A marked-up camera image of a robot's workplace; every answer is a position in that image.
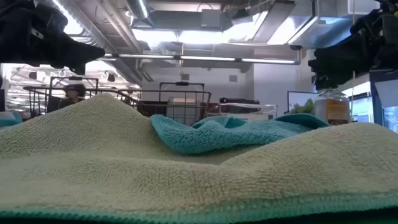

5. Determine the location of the dark blue post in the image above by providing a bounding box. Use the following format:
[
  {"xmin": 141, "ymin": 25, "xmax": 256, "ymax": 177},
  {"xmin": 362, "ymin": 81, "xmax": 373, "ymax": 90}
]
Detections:
[{"xmin": 369, "ymin": 68, "xmax": 398, "ymax": 134}]

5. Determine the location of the white board black frame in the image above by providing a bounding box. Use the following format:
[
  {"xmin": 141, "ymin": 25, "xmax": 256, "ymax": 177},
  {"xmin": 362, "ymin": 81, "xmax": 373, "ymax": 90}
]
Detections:
[{"xmin": 287, "ymin": 90, "xmax": 318, "ymax": 115}]

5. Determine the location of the clear spray bottle orange label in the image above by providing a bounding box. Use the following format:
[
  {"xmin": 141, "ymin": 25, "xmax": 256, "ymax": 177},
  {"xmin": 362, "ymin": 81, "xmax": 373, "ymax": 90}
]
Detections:
[{"xmin": 313, "ymin": 76, "xmax": 351, "ymax": 126}]

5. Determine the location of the teal microfiber towel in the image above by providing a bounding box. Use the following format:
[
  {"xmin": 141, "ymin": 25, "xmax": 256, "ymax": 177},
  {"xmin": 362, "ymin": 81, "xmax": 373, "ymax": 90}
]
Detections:
[
  {"xmin": 150, "ymin": 113, "xmax": 330, "ymax": 156},
  {"xmin": 0, "ymin": 111, "xmax": 23, "ymax": 128}
]

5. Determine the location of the clear plastic organizer bin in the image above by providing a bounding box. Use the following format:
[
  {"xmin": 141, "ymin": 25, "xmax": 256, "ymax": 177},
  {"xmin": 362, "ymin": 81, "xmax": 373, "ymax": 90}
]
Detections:
[{"xmin": 214, "ymin": 101, "xmax": 279, "ymax": 123}]

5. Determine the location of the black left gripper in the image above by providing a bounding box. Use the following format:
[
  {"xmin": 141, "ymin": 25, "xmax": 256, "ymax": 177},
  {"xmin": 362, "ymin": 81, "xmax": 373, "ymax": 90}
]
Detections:
[{"xmin": 0, "ymin": 0, "xmax": 106, "ymax": 76}]

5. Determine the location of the person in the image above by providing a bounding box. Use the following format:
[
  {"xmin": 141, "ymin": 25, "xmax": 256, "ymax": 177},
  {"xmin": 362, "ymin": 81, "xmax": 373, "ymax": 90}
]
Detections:
[{"xmin": 57, "ymin": 83, "xmax": 87, "ymax": 110}]

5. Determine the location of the black wire basket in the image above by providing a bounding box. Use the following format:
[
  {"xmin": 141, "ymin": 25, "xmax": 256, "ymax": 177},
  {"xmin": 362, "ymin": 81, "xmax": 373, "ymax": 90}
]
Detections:
[
  {"xmin": 117, "ymin": 82, "xmax": 213, "ymax": 126},
  {"xmin": 23, "ymin": 76, "xmax": 141, "ymax": 123}
]

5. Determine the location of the silver ceiling air duct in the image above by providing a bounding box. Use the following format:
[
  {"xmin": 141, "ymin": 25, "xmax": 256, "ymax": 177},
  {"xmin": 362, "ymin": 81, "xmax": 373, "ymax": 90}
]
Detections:
[{"xmin": 40, "ymin": 0, "xmax": 147, "ymax": 85}]

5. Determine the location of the long ceiling tube light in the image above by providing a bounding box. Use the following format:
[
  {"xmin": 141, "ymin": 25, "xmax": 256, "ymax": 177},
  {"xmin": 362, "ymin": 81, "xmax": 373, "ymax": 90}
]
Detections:
[{"xmin": 99, "ymin": 53, "xmax": 301, "ymax": 66}]

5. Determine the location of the large yellow microfiber towel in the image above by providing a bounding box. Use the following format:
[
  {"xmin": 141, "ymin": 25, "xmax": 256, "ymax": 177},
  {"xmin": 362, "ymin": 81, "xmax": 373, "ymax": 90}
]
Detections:
[{"xmin": 0, "ymin": 93, "xmax": 398, "ymax": 218}]

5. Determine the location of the green artificial plant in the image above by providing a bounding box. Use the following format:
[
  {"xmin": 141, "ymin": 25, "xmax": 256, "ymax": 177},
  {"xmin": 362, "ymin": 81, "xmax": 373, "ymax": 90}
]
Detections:
[{"xmin": 289, "ymin": 98, "xmax": 316, "ymax": 114}]

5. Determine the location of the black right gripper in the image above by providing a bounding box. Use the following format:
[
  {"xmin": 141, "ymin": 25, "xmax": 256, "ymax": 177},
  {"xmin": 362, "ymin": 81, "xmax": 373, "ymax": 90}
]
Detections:
[{"xmin": 307, "ymin": 8, "xmax": 398, "ymax": 82}]

